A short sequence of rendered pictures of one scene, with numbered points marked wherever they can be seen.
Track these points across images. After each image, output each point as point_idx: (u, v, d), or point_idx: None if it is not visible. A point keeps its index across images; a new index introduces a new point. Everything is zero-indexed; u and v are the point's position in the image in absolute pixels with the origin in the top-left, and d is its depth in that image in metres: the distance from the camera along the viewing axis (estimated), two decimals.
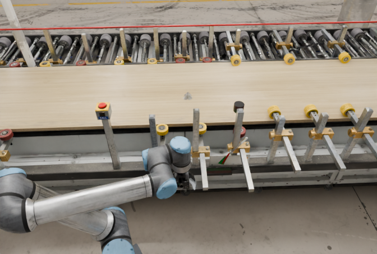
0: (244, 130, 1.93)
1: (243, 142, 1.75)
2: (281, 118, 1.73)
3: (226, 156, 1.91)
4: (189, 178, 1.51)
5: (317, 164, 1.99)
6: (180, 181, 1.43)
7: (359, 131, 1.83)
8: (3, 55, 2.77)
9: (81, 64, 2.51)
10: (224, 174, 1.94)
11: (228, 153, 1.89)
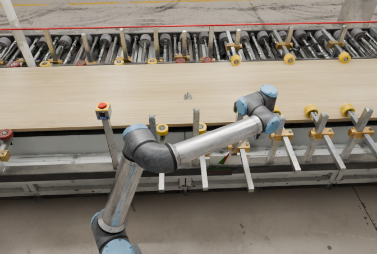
0: None
1: (243, 142, 1.75)
2: (281, 118, 1.73)
3: (226, 156, 1.91)
4: None
5: (317, 164, 1.99)
6: None
7: (359, 131, 1.83)
8: (3, 55, 2.77)
9: (81, 64, 2.51)
10: (224, 174, 1.94)
11: (228, 153, 1.89)
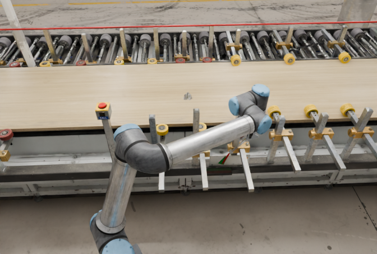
0: None
1: (243, 142, 1.75)
2: (281, 118, 1.73)
3: (226, 156, 1.91)
4: None
5: (317, 164, 1.99)
6: None
7: (359, 131, 1.83)
8: (3, 55, 2.77)
9: (81, 64, 2.51)
10: (224, 174, 1.94)
11: (228, 153, 1.89)
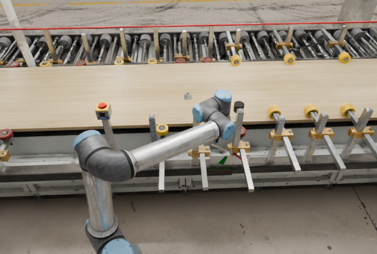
0: (244, 130, 1.93)
1: (217, 146, 1.76)
2: (281, 118, 1.73)
3: (234, 155, 1.91)
4: None
5: (317, 164, 1.99)
6: None
7: (359, 131, 1.83)
8: (3, 55, 2.77)
9: (81, 64, 2.51)
10: (224, 174, 1.94)
11: (232, 153, 1.89)
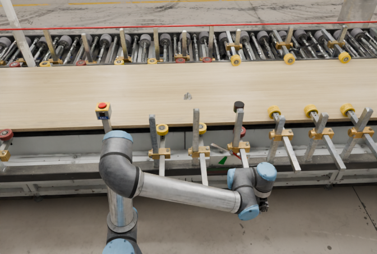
0: (244, 130, 1.93)
1: (217, 146, 1.77)
2: (281, 118, 1.73)
3: (234, 155, 1.91)
4: None
5: (317, 164, 1.99)
6: (260, 204, 1.46)
7: (359, 131, 1.83)
8: (3, 55, 2.77)
9: (81, 64, 2.51)
10: (224, 174, 1.94)
11: (232, 153, 1.89)
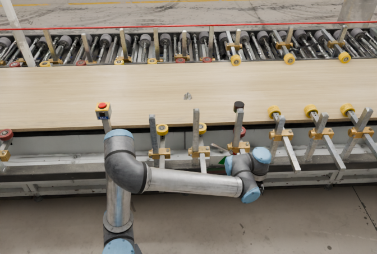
0: (244, 130, 1.93)
1: (217, 146, 1.77)
2: (281, 118, 1.73)
3: (234, 155, 1.91)
4: None
5: (317, 164, 1.99)
6: None
7: (359, 131, 1.83)
8: (3, 55, 2.77)
9: (81, 64, 2.51)
10: (224, 174, 1.94)
11: (232, 153, 1.89)
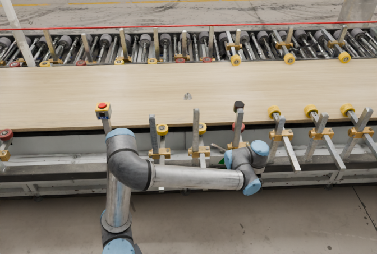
0: (243, 125, 1.96)
1: (217, 146, 1.77)
2: (281, 118, 1.73)
3: None
4: None
5: (317, 164, 1.99)
6: None
7: (359, 131, 1.83)
8: (3, 55, 2.77)
9: (81, 64, 2.51)
10: None
11: None
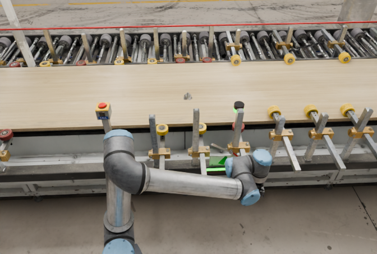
0: (243, 125, 1.96)
1: (217, 146, 1.77)
2: (281, 118, 1.73)
3: (234, 155, 1.91)
4: None
5: (317, 164, 1.99)
6: None
7: (359, 131, 1.83)
8: (3, 55, 2.77)
9: (81, 64, 2.51)
10: (224, 174, 1.94)
11: (232, 153, 1.89)
